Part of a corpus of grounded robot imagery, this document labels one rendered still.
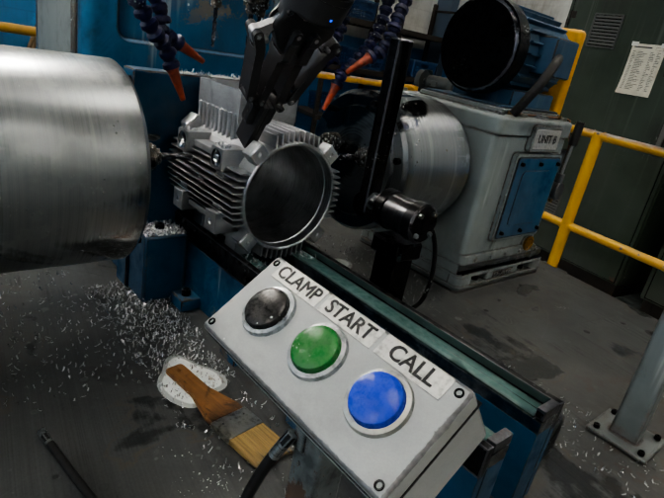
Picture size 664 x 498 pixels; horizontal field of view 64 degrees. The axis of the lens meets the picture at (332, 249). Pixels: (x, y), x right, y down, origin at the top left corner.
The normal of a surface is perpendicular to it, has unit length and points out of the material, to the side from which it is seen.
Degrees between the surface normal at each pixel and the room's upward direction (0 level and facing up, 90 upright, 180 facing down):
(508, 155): 90
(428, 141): 58
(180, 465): 0
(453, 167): 81
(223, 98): 90
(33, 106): 50
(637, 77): 88
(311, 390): 38
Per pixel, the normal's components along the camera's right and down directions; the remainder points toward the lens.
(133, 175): 0.66, 0.23
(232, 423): 0.18, -0.92
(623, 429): -0.75, 0.11
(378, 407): -0.31, -0.63
